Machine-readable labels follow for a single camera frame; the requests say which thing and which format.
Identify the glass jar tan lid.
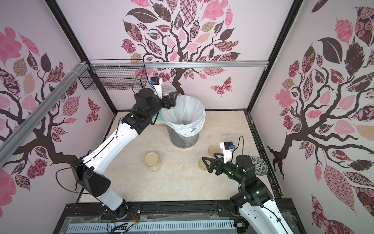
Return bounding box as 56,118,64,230
144,152,162,172
161,82,177,97
225,134,238,145

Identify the white slotted cable duct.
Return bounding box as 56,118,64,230
65,220,236,234

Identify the grey trash bin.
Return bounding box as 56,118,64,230
166,125,199,149

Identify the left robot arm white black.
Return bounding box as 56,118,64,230
69,88,178,219

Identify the white trash bag liner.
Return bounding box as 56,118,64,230
161,95,206,137

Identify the aluminium rail left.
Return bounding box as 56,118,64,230
1,61,88,165

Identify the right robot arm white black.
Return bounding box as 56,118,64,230
202,154,293,234

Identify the patterned ball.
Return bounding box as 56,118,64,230
251,157,269,176

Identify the black wire basket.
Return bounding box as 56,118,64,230
79,58,148,91

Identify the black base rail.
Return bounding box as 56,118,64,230
54,198,306,234

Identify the aluminium rail back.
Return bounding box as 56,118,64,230
90,60,269,69

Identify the aluminium rail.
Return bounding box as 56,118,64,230
1,61,88,165
90,60,269,69

